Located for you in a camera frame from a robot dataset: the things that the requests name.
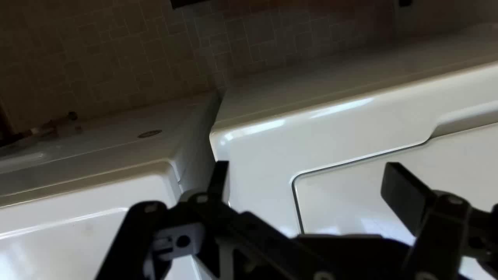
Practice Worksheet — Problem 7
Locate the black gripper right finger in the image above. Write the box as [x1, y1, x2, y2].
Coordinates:
[379, 160, 498, 280]

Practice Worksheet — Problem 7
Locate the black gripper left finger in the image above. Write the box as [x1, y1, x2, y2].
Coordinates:
[95, 160, 313, 280]

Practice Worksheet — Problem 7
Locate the white dryer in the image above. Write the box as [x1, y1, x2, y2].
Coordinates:
[0, 92, 222, 280]

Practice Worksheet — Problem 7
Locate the white washing machine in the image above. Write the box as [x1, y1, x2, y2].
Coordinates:
[208, 25, 498, 280]

